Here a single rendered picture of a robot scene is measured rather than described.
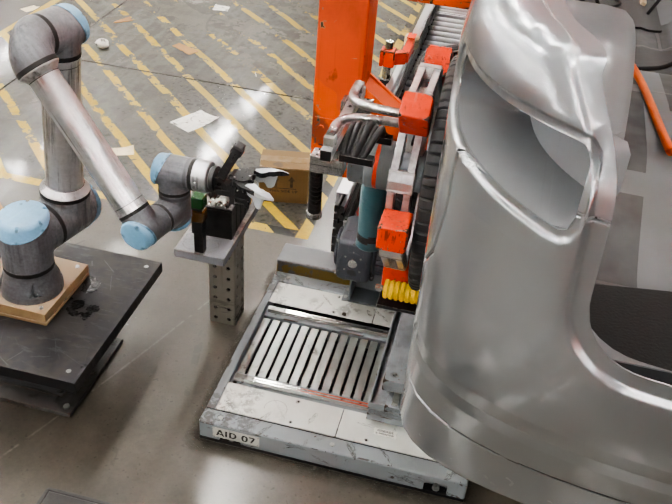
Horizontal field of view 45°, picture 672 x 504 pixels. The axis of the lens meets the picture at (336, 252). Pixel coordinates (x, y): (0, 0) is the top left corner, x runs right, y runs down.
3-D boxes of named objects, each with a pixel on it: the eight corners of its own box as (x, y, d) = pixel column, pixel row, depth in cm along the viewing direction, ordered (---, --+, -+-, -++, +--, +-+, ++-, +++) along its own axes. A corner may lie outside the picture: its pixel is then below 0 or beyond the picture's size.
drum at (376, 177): (417, 206, 225) (424, 162, 217) (343, 192, 229) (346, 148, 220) (425, 181, 236) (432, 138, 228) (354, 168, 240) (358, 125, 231)
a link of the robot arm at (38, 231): (-10, 264, 244) (-19, 216, 234) (31, 237, 257) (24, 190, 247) (29, 282, 240) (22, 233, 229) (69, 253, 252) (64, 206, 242)
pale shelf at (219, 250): (224, 267, 256) (224, 259, 254) (173, 256, 258) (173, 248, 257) (266, 198, 290) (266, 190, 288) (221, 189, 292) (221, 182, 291)
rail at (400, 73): (352, 245, 313) (357, 197, 300) (329, 240, 314) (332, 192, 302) (440, 27, 509) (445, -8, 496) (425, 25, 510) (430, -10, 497)
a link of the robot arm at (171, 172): (162, 175, 234) (160, 144, 228) (203, 183, 232) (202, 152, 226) (148, 191, 226) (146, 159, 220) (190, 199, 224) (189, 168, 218)
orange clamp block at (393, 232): (410, 235, 207) (404, 255, 200) (380, 229, 208) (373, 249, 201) (414, 212, 203) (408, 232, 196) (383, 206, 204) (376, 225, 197)
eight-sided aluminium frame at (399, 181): (395, 306, 221) (421, 127, 189) (372, 301, 222) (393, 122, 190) (425, 203, 264) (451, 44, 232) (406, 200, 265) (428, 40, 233)
